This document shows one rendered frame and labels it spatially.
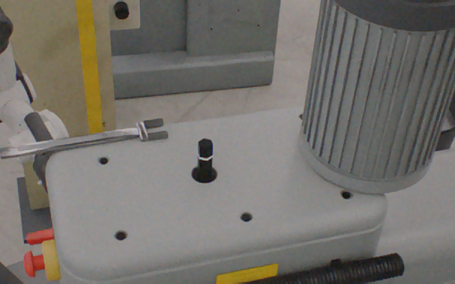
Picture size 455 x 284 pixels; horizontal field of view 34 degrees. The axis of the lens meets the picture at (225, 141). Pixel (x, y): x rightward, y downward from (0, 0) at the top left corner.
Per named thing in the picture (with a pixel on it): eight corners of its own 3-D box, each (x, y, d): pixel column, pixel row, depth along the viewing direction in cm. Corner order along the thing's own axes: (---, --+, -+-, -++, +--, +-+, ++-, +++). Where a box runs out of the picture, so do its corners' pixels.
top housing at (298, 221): (71, 345, 104) (59, 274, 93) (51, 208, 122) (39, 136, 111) (380, 279, 114) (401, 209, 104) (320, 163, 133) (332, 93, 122)
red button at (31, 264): (26, 284, 110) (22, 267, 107) (24, 263, 112) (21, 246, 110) (50, 279, 110) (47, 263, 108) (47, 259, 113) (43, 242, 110)
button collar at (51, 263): (49, 290, 110) (44, 264, 106) (45, 258, 115) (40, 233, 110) (62, 287, 111) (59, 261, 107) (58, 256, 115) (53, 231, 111)
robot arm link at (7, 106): (10, 149, 174) (-9, 124, 189) (51, 131, 177) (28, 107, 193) (-7, 109, 169) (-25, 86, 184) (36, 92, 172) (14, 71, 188)
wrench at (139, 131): (1, 164, 106) (0, 161, 106) (-1, 146, 109) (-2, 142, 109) (168, 137, 112) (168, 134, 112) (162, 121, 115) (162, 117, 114)
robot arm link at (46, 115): (36, 164, 163) (19, 143, 174) (73, 146, 166) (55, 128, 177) (25, 138, 160) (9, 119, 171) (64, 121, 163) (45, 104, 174)
